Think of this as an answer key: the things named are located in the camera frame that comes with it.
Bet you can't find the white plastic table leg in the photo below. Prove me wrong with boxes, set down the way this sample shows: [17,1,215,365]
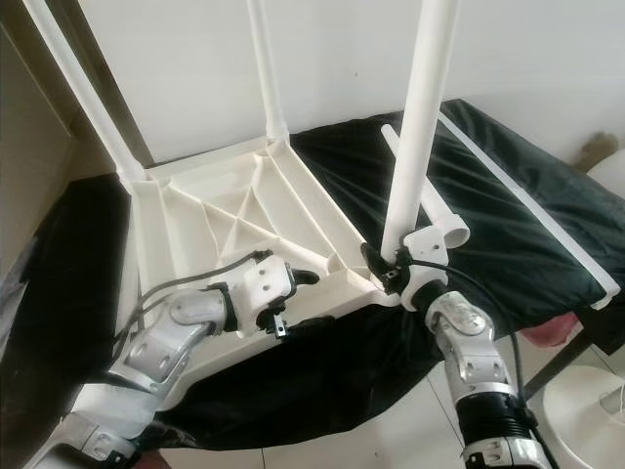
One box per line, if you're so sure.
[21,0,147,187]
[381,0,462,253]
[381,124,472,250]
[247,0,291,143]

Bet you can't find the white plastic table top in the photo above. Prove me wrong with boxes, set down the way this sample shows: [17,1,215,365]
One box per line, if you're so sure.
[127,135,401,382]

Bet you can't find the white floor fan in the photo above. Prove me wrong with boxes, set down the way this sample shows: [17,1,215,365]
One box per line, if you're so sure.
[542,366,625,469]

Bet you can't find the brown fuzzy object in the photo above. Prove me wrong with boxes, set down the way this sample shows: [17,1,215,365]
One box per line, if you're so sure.
[576,132,621,174]

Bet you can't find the white round appliance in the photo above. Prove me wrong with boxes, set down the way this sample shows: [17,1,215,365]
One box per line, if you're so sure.
[586,151,625,189]

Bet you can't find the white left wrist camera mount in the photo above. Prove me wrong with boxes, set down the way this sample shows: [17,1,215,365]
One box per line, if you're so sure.
[232,256,299,338]

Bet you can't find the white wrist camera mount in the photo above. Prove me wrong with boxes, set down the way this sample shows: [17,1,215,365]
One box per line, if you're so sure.
[232,256,299,338]
[400,227,450,309]

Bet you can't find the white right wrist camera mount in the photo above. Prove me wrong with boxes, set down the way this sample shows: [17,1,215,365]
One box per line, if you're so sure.
[400,227,450,309]

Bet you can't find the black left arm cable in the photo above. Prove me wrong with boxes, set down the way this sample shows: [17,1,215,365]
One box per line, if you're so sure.
[107,249,274,355]

